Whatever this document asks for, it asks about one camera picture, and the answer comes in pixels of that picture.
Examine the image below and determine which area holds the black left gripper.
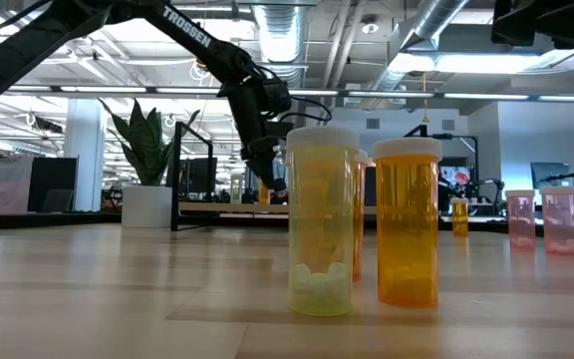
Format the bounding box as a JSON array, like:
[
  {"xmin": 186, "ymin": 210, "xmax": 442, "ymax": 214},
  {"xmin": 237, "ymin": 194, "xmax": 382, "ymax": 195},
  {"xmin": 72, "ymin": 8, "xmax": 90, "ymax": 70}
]
[{"xmin": 218, "ymin": 78, "xmax": 294, "ymax": 206}]

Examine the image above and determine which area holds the large orange medicine bottle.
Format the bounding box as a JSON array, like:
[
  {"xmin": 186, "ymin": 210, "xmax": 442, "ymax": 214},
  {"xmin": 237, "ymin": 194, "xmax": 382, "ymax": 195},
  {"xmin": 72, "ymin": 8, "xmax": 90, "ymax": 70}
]
[
  {"xmin": 257, "ymin": 178, "xmax": 272, "ymax": 206},
  {"xmin": 352, "ymin": 149, "xmax": 377, "ymax": 283}
]

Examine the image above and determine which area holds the small yellow-green medicine bottle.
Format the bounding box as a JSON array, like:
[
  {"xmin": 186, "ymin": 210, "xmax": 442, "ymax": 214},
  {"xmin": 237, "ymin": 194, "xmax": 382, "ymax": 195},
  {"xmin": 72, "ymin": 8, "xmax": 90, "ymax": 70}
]
[
  {"xmin": 229, "ymin": 174, "xmax": 245, "ymax": 204},
  {"xmin": 285, "ymin": 126, "xmax": 361, "ymax": 317}
]

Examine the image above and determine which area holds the small pink medicine bottle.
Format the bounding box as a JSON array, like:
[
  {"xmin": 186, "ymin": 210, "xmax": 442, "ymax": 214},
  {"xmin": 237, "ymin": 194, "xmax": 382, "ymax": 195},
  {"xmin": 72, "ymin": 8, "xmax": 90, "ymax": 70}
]
[
  {"xmin": 504, "ymin": 188, "xmax": 537, "ymax": 251},
  {"xmin": 539, "ymin": 185, "xmax": 574, "ymax": 256}
]

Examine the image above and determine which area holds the black monitor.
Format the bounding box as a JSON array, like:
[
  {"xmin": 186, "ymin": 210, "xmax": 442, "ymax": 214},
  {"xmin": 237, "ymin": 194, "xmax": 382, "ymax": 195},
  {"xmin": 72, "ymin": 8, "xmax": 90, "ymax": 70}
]
[
  {"xmin": 180, "ymin": 157, "xmax": 218, "ymax": 196},
  {"xmin": 529, "ymin": 162, "xmax": 572, "ymax": 191}
]

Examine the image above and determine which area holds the green snake plant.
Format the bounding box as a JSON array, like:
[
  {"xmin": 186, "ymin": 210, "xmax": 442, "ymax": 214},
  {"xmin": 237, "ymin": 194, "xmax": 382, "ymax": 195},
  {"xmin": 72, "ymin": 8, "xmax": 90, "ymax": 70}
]
[{"xmin": 98, "ymin": 98, "xmax": 201, "ymax": 188}]

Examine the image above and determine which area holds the screen with colourful picture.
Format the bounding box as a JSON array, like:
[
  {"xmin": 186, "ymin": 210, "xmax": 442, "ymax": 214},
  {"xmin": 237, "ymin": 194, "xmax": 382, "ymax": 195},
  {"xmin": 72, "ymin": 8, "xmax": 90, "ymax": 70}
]
[{"xmin": 438, "ymin": 164, "xmax": 472, "ymax": 200}]

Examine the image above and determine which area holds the black partition panel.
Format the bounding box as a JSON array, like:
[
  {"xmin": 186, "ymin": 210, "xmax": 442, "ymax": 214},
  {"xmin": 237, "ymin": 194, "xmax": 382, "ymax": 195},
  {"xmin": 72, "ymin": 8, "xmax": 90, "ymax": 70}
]
[{"xmin": 27, "ymin": 157, "xmax": 79, "ymax": 214}]

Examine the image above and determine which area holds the pale pink hanging cloth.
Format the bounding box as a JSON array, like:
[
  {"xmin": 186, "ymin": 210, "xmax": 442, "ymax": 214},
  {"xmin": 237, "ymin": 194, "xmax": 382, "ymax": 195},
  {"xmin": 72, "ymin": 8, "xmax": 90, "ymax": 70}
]
[{"xmin": 0, "ymin": 153, "xmax": 35, "ymax": 214}]

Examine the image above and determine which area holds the wooden shelf black metal frame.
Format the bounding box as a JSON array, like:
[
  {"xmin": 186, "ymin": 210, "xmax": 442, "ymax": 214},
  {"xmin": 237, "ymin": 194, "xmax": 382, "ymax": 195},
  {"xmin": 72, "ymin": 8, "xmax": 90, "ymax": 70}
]
[{"xmin": 169, "ymin": 121, "xmax": 480, "ymax": 233}]

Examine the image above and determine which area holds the silver ventilation duct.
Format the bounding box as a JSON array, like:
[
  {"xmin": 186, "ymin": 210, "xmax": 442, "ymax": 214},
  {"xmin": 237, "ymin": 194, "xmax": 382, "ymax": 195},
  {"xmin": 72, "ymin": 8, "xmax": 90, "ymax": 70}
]
[
  {"xmin": 366, "ymin": 0, "xmax": 472, "ymax": 94},
  {"xmin": 251, "ymin": 0, "xmax": 313, "ymax": 89}
]

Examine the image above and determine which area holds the yellow hanging cord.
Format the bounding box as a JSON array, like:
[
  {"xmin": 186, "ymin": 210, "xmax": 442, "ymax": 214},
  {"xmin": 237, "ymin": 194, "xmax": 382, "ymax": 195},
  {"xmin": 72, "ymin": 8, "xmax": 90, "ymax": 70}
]
[{"xmin": 420, "ymin": 72, "xmax": 431, "ymax": 125}]

